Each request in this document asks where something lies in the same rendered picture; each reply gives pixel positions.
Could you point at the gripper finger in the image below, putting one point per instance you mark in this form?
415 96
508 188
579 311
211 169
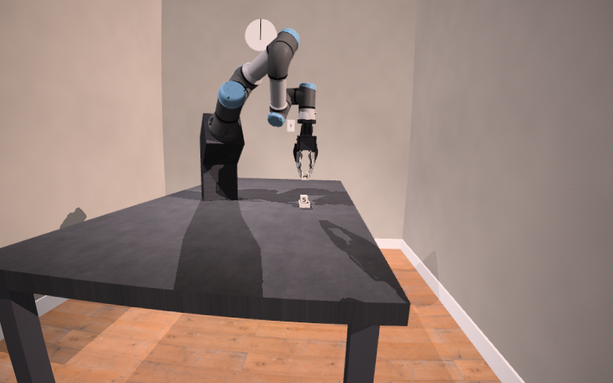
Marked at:
297 155
312 156

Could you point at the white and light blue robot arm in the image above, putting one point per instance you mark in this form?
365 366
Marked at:
273 61

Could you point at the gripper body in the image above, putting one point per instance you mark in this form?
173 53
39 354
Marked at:
307 142

